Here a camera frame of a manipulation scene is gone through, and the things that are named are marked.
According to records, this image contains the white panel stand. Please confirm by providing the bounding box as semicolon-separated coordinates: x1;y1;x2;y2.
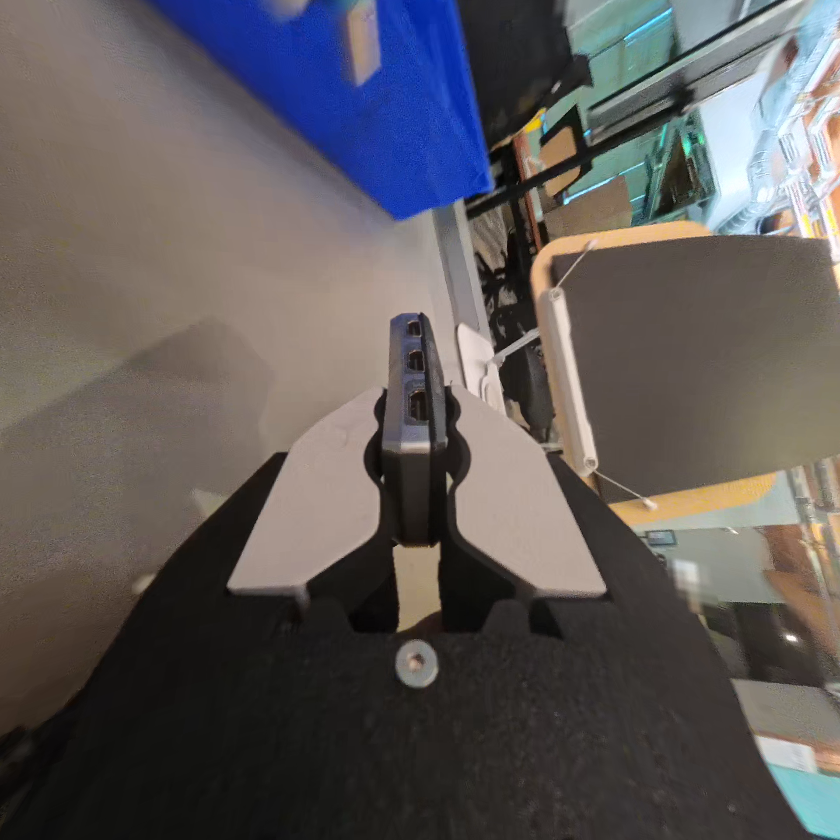
457;289;599;479

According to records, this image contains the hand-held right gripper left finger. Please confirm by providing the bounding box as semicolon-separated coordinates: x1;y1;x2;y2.
226;387;398;632

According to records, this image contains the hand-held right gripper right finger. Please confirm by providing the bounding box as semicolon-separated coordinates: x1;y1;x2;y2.
440;384;609;633

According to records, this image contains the dark multi-port hub adapter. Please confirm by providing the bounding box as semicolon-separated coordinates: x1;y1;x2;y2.
381;312;454;549

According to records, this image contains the blue plastic bin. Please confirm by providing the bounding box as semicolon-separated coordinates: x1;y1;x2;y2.
147;0;494;221

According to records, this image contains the grey desk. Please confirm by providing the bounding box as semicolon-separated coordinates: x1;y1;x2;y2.
0;0;493;742

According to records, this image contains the flat hanging screen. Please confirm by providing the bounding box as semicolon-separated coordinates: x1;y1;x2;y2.
584;0;808;129

